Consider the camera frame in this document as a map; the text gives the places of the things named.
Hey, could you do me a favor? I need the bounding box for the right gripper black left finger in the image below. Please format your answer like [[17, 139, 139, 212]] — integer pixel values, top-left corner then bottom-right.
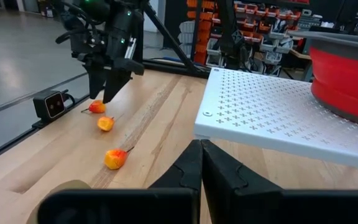
[[37, 139, 203, 224]]

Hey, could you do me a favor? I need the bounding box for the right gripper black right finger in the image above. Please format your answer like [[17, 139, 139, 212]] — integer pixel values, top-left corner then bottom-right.
[[201, 139, 358, 224]]

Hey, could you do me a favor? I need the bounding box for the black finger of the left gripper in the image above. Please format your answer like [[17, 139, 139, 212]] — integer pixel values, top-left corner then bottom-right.
[[83, 62, 107, 100], [102, 58, 145, 105]]

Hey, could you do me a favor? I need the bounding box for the small orange toy pear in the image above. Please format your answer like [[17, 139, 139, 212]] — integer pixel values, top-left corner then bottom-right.
[[81, 99, 107, 114], [96, 115, 116, 133], [104, 146, 135, 170]]

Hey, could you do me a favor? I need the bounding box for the red collapsible bowl grey rim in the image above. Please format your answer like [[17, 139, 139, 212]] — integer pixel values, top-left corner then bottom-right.
[[289, 30, 358, 130]]

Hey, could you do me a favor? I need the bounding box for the white perforated metal shelf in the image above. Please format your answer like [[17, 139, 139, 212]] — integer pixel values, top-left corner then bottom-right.
[[193, 67, 358, 189]]

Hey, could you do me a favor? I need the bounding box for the orange white bin rack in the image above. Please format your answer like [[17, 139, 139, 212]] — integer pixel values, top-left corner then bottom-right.
[[178, 0, 315, 77]]

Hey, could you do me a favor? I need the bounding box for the small black stereo camera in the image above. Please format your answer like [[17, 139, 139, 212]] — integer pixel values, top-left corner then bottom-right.
[[32, 89, 71, 123]]

